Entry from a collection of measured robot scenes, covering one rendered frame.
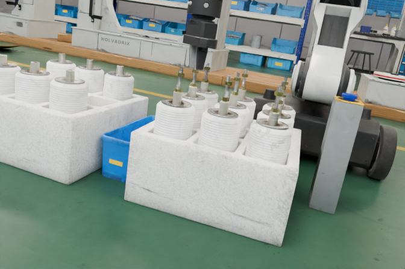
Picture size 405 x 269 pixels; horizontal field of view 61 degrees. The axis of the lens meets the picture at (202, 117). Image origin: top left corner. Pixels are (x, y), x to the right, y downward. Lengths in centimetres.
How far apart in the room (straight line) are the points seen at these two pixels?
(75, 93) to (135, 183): 28
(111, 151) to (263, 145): 42
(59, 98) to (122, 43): 242
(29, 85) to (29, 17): 309
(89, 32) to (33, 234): 288
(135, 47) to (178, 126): 248
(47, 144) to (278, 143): 58
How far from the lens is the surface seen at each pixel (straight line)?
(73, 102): 95
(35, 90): 102
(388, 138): 135
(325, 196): 103
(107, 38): 342
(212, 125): 78
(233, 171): 77
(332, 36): 130
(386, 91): 291
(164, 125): 82
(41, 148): 98
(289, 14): 554
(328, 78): 118
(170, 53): 311
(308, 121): 131
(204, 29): 89
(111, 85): 113
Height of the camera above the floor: 44
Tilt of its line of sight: 14 degrees down
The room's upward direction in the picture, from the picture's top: 9 degrees clockwise
